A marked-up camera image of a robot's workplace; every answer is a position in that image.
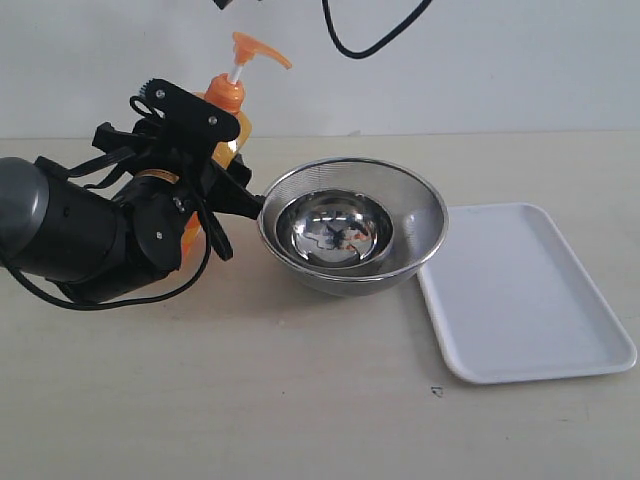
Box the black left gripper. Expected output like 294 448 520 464
92 119 264 285

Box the orange pump soap bottle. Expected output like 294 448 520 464
179 31 293 261

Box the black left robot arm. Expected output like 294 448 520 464
1 115 263 311

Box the small stainless steel bowl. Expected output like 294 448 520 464
275 189 394 271

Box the steel mesh colander basket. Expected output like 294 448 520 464
257 157 449 297

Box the white rectangular plastic tray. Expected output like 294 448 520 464
418 203 638 385

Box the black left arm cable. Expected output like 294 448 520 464
0 189 234 312

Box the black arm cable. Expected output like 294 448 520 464
321 0 435 59
0 189 234 312

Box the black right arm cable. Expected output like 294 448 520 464
321 0 435 59

